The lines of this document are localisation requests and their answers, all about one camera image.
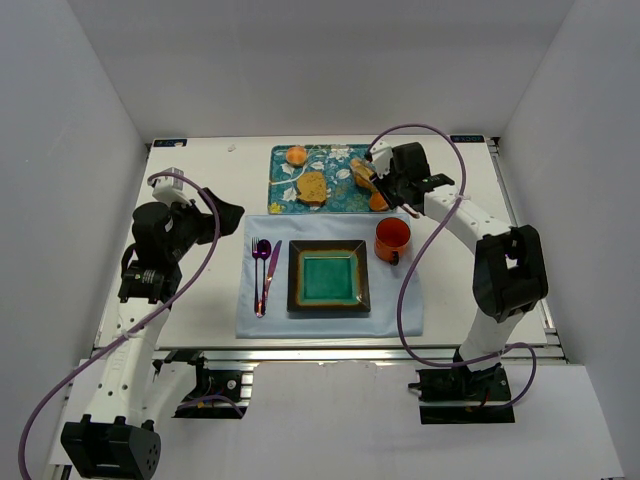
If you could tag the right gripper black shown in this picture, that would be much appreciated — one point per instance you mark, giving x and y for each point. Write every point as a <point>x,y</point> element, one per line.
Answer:
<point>388,185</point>

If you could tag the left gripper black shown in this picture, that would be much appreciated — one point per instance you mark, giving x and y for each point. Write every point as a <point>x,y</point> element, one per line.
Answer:
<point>206,220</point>

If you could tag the long golden bread loaf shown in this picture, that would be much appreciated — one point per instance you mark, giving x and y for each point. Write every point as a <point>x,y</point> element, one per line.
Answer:
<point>362,173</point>

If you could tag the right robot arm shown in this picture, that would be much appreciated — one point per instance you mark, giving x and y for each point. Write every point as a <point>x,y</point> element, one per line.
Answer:
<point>509,276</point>

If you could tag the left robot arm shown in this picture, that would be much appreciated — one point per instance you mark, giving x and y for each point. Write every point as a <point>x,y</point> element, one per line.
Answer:
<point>117,436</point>

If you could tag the brown seeded bread slice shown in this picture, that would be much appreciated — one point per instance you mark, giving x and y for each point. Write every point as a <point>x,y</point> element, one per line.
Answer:
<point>312,189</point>

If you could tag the round bun near mug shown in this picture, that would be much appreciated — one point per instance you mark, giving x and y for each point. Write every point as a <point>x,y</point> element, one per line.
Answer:
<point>377,203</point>

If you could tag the orange enamel mug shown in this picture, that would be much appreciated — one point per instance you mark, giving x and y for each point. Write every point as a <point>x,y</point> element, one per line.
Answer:
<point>392,238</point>

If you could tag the purple metallic fork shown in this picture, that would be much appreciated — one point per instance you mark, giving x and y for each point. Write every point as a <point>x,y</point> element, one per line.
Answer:
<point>255,251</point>

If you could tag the purple metallic spoon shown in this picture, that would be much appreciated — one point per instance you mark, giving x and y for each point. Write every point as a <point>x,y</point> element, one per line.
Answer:
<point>263,252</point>

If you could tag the teal floral tray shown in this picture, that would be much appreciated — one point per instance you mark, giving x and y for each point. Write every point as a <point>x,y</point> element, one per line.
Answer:
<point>344,196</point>

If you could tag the round bun top left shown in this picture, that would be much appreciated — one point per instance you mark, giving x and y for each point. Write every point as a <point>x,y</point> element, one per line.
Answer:
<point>296,156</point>

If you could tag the purple metallic knife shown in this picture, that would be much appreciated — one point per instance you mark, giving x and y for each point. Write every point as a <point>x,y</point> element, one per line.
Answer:
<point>270,273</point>

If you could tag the square teal glazed plate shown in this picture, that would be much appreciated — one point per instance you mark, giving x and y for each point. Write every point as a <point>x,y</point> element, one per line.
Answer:
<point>328,277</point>

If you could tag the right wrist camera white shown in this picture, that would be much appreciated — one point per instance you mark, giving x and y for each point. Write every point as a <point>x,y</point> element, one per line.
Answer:
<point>380,155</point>

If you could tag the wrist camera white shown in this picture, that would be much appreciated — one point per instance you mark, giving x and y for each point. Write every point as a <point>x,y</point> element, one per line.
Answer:
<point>168,188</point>
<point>380,155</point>

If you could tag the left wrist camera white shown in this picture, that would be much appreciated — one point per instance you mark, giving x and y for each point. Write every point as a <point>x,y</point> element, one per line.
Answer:
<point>168,188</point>

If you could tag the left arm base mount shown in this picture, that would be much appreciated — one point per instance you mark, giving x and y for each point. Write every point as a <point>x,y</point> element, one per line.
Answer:
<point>217,392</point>

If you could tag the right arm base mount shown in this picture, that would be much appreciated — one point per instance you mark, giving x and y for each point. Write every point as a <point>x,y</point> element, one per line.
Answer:
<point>458,396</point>

